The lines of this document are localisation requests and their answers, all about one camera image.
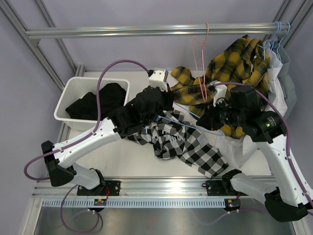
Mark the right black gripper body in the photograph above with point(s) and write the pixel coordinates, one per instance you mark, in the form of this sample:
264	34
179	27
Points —
216	117

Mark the black white checkered shirt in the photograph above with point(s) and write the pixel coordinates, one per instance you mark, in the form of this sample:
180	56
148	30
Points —
173	137

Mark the pink wire hanger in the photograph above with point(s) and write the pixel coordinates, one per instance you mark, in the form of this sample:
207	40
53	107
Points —
201	45

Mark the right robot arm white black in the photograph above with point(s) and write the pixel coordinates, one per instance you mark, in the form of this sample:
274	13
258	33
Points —
292	198

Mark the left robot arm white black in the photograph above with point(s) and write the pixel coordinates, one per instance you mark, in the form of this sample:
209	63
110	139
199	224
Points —
61	158

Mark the yellow black plaid shirt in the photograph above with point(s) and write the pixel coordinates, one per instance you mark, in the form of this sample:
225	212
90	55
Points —
243	61

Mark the white plastic bin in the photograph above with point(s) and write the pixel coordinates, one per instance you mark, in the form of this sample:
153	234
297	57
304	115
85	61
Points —
75	89

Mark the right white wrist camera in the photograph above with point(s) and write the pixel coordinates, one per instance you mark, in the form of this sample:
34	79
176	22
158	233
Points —
219	91

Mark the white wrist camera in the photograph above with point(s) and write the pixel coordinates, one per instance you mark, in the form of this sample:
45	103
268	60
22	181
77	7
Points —
158	79
219	91

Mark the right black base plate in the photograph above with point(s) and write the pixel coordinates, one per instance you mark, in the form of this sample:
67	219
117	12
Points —
218	188

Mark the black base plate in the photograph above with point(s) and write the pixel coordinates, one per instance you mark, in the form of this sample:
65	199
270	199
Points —
218	188
101	194

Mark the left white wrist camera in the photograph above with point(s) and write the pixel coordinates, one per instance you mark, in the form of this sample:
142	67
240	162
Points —
158	79

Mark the aluminium hanging rail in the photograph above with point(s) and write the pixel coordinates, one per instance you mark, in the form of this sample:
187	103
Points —
160	30

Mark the aluminium front rail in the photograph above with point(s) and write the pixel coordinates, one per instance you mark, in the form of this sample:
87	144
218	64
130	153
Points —
151	187

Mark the light blue wire hangers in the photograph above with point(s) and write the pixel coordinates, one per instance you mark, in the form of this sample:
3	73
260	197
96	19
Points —
274	43

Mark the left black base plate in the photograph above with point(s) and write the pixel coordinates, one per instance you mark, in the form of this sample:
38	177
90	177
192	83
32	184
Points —
101	194

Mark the right aluminium frame post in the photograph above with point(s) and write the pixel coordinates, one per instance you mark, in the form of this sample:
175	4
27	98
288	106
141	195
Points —
296	12

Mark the aluminium frame post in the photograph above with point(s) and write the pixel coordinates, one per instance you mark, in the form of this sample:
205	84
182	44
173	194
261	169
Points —
296	12
7	8

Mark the left aluminium frame post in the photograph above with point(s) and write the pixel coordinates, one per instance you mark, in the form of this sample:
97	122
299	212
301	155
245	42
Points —
7	8

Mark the white slotted cable duct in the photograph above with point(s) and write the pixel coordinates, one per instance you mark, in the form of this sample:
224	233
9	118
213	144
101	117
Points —
135	203

